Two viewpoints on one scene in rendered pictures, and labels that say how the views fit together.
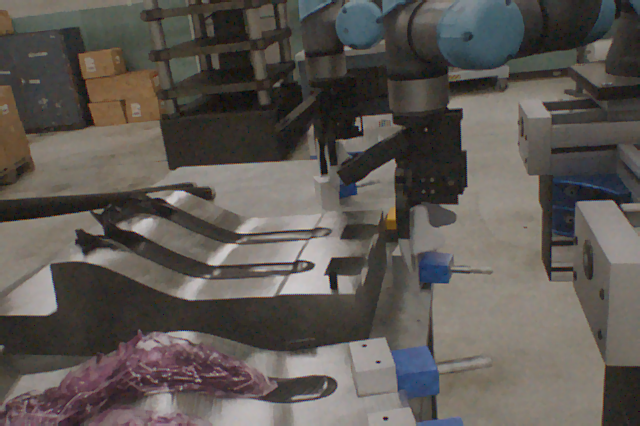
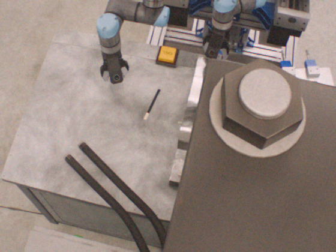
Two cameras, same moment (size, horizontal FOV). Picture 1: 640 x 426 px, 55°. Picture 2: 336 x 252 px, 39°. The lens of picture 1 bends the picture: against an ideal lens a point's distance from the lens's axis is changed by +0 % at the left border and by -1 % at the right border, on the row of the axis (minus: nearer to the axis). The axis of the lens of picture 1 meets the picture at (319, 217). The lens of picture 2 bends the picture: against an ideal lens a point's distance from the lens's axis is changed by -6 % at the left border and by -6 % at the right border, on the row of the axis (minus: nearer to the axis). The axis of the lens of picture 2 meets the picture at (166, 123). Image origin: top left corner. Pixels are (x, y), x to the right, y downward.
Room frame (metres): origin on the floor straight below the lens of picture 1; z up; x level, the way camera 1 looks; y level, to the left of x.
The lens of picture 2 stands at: (1.02, 0.93, 2.50)
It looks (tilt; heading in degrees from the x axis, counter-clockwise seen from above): 65 degrees down; 267
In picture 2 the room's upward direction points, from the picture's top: 1 degrees clockwise
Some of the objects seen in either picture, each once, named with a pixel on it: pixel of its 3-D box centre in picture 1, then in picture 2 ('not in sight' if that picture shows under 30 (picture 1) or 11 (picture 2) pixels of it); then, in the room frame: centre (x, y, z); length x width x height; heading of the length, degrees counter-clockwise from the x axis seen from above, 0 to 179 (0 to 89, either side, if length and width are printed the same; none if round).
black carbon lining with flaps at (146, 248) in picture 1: (195, 233); not in sight; (0.78, 0.17, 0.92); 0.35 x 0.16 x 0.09; 75
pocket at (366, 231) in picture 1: (360, 244); not in sight; (0.78, -0.05, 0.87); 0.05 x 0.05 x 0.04; 75
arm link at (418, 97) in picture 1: (419, 93); (221, 19); (0.77, -0.14, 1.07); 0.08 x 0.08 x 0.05
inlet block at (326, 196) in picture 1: (348, 186); (114, 72); (1.18, -0.07, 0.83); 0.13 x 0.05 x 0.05; 103
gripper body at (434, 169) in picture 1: (428, 156); (220, 30); (0.77, -0.15, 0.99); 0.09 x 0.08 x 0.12; 65
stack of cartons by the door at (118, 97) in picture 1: (125, 85); not in sight; (7.31, 2.04, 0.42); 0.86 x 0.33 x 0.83; 80
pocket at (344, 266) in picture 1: (347, 279); not in sight; (0.67, -0.02, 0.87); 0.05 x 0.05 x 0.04; 75
